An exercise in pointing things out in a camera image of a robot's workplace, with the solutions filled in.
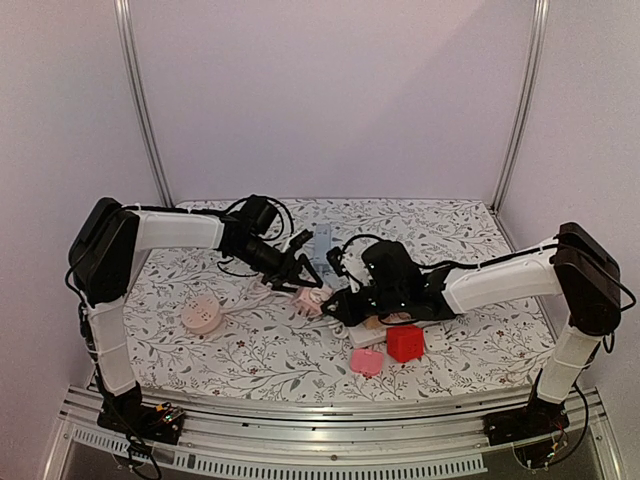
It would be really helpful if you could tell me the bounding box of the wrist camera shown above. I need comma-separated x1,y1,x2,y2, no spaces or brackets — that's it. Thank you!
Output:
326,247,368,293
285,229,313,251

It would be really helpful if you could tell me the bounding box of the white power strip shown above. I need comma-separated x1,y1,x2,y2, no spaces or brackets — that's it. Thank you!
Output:
347,324,387,348

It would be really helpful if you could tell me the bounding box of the floral patterned table mat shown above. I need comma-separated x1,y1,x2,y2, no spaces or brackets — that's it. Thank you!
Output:
124,199,553,403

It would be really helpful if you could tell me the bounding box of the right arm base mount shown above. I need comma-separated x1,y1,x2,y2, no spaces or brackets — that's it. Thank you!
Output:
482,404,569,469

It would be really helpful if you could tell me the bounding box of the aluminium front rail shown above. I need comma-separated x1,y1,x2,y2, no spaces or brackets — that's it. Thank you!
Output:
37,384,626,480

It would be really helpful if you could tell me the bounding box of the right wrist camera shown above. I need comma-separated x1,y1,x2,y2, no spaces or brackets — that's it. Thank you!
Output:
326,247,368,293

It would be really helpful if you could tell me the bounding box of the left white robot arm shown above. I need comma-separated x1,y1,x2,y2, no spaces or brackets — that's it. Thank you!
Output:
65,195,323,439

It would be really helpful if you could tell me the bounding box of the red cube socket adapter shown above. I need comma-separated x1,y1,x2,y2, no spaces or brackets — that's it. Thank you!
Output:
386,325,425,363

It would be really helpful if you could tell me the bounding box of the left aluminium corner post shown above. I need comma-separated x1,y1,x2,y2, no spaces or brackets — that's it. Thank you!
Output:
114,0,175,207

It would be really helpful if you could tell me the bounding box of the beige cube socket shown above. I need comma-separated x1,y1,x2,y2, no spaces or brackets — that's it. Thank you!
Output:
363,316,397,330

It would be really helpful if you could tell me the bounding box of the round pink power socket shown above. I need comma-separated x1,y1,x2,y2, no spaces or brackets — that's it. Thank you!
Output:
181,295,223,335

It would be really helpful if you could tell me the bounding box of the light blue power strip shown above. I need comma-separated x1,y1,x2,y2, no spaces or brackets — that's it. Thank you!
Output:
311,224,332,275

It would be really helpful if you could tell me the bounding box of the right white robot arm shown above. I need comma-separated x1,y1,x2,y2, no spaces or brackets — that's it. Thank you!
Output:
321,222,637,446

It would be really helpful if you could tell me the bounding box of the aluminium corner post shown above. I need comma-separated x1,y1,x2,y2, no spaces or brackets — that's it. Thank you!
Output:
114,0,175,207
490,0,550,216

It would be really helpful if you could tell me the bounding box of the light pink cube socket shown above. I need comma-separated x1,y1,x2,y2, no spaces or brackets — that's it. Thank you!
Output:
292,286,333,318

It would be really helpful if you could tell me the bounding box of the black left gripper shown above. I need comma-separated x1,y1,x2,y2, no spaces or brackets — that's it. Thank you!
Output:
232,237,323,295

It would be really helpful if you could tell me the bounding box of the right aluminium corner post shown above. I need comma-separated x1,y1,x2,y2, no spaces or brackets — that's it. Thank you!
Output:
490,0,550,216

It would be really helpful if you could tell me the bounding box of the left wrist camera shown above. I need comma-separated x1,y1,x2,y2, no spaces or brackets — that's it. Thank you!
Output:
285,229,313,251

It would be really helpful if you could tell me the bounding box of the pink plug adapter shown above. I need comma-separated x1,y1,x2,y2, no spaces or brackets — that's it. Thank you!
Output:
349,348,384,377

